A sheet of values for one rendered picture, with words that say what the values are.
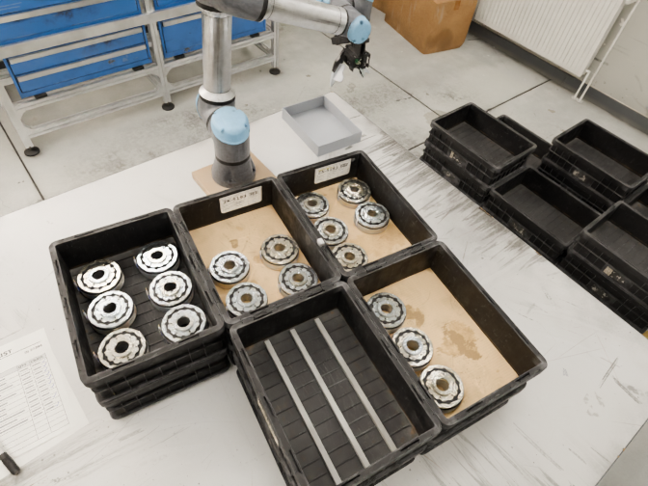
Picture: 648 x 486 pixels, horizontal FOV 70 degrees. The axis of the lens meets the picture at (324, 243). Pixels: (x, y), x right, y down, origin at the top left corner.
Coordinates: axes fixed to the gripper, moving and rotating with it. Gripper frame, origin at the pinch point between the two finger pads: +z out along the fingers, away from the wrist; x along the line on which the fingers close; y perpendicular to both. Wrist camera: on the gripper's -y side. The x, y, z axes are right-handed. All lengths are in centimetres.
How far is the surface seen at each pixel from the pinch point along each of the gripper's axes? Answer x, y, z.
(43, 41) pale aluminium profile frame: -86, -131, 29
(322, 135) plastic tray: -11.3, 3.9, 18.5
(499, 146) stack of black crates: 78, 27, 40
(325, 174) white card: -35, 39, 0
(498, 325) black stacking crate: -28, 104, -1
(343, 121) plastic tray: -0.1, 2.2, 16.9
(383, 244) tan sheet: -32, 67, 6
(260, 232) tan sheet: -61, 46, 6
